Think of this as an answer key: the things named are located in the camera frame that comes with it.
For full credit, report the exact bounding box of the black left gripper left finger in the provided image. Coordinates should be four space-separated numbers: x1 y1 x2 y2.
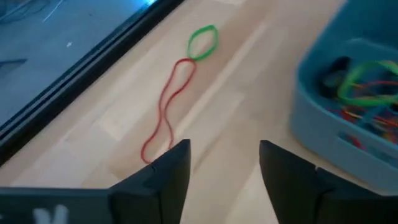
0 138 192 224

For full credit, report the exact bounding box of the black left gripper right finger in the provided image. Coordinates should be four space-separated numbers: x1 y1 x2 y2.
259 139 398 224

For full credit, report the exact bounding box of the teal plastic bin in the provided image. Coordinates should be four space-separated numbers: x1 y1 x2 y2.
289 0 398 195

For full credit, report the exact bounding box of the red rubber band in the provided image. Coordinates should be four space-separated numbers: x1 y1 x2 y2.
326 105 398 149
140 57 198 166
357 80 398 90

